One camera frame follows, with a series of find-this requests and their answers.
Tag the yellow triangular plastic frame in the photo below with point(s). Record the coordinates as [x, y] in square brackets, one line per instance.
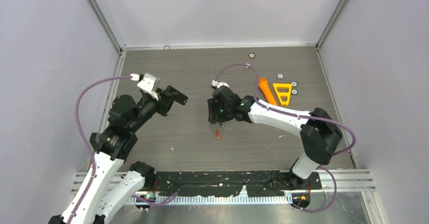
[283, 92]

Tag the black remote control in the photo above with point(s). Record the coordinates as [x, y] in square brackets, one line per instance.
[176, 95]

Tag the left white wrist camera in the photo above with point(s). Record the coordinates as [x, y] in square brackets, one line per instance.
[148, 84]

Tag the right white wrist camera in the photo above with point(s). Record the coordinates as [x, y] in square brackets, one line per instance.
[216, 84]

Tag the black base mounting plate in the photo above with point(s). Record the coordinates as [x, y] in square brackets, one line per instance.
[257, 183]

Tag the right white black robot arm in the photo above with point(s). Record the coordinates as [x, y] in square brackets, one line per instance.
[319, 134]

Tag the orange plastic handle tool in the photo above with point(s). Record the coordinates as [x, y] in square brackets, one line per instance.
[265, 89]

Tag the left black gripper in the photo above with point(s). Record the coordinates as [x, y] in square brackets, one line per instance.
[165, 100]

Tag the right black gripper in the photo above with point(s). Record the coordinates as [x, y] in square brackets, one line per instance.
[214, 117]

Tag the dark clear plastic box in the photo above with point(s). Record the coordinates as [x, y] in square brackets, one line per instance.
[94, 139]

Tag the ribbed aluminium front rail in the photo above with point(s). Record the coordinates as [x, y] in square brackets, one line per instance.
[244, 199]

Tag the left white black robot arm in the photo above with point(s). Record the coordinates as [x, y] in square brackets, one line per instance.
[92, 204]

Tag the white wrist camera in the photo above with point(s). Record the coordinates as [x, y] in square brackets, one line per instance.
[216, 84]
[148, 84]

